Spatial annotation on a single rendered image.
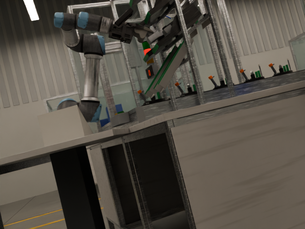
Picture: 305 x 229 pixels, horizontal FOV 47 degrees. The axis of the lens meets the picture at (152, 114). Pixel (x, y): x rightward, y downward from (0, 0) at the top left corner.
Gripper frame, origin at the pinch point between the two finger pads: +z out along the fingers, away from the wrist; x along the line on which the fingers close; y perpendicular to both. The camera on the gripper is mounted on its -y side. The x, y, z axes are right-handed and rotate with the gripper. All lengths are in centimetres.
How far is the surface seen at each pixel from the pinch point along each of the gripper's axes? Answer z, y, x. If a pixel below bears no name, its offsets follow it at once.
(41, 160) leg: -45, 73, -63
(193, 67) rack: 22.2, 15.8, 10.1
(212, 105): 27, 37, 32
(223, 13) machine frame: 73, -79, -116
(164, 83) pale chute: 10.7, 25.7, 6.6
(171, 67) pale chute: 12.2, 17.1, 6.9
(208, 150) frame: 28, 55, 33
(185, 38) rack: 16.1, 3.0, 10.4
